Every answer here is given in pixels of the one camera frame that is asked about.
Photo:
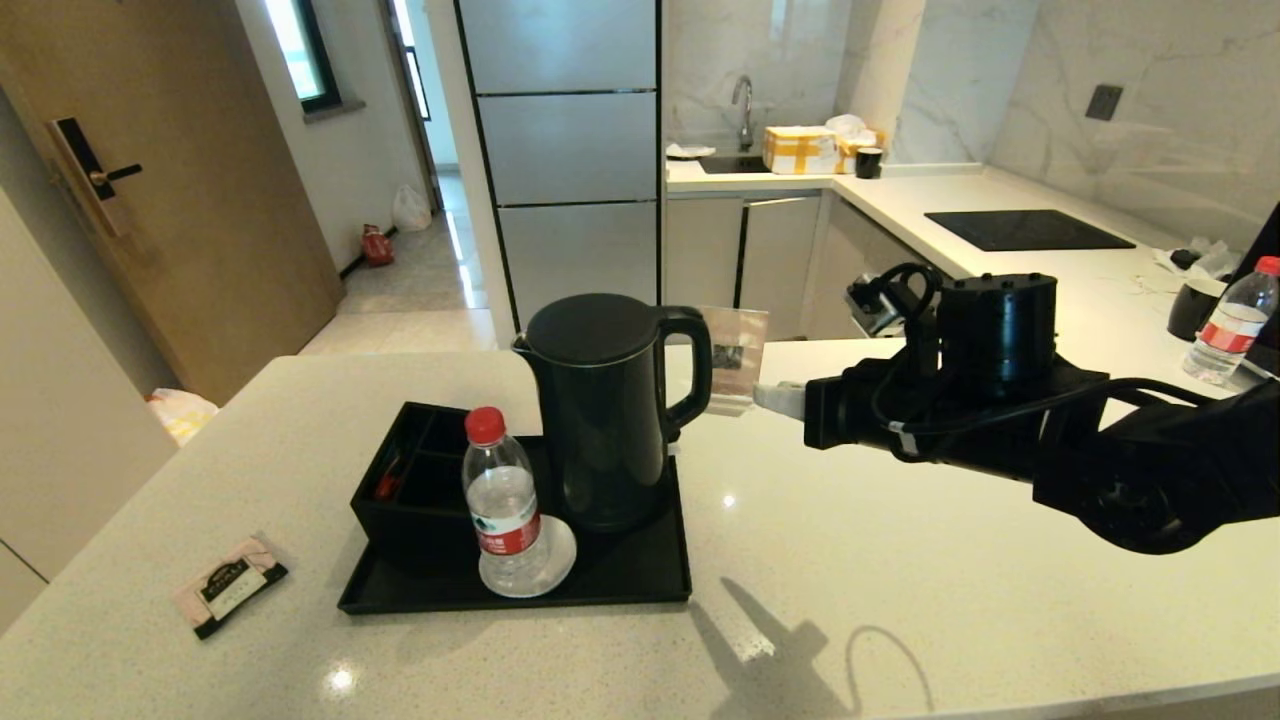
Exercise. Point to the black induction cooktop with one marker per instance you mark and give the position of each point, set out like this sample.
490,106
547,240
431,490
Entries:
1028,230

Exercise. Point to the black electric kettle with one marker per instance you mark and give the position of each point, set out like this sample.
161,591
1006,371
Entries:
600,420

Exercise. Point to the clear water bottle red cap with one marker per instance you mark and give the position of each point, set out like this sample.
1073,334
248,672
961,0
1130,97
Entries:
505,500
1228,328

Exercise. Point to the yellow white plastic bag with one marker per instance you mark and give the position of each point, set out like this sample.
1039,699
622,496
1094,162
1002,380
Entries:
182,415

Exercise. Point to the grey refrigerator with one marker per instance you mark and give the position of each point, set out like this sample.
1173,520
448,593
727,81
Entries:
570,150

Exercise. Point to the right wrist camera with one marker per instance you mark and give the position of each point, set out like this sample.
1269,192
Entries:
872,305

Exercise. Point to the brown wooden door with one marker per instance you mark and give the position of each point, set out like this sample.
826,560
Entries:
200,200

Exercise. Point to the small black cup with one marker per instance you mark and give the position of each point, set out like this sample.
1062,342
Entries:
869,164

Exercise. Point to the small box yellow tape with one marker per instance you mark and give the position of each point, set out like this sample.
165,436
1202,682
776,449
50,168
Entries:
848,150

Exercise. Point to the black framed window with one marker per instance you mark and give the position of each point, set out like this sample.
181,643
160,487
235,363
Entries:
300,50

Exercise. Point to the kitchen sink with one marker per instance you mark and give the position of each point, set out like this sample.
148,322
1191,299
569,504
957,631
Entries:
733,164

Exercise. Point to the acrylic QR code sign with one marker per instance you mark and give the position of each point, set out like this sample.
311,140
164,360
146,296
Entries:
738,345

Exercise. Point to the cardboard box yellow tape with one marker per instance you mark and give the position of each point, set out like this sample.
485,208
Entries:
800,150

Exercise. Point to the crumpled clear wrapper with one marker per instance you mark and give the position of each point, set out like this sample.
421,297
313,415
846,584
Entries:
1205,258

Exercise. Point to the black mug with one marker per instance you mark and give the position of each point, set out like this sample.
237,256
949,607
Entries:
1190,310

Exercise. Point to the pink black tea packet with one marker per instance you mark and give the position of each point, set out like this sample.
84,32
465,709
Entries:
232,588

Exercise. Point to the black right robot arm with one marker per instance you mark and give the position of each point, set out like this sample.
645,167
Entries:
1150,480

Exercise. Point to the dark wall socket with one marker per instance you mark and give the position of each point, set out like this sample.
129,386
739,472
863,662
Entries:
1104,103

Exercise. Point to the grey kitchen base cabinet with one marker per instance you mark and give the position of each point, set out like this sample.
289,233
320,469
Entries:
780,258

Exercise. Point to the red bag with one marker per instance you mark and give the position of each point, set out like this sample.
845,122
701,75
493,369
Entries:
377,248

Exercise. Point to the white round saucer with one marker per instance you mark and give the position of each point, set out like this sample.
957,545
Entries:
560,555

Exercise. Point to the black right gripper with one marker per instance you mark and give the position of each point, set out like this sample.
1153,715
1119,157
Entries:
850,410

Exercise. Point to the white cloth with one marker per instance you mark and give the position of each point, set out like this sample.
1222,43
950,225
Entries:
690,151

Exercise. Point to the black rectangular serving tray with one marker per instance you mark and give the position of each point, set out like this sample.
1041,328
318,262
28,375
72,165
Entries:
620,575

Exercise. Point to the white crumpled bag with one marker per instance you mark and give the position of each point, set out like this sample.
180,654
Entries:
846,125

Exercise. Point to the black compartment organizer box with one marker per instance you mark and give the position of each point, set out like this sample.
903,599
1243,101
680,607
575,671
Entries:
410,525

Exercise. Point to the chrome faucet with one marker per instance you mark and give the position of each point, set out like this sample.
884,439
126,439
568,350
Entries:
745,108

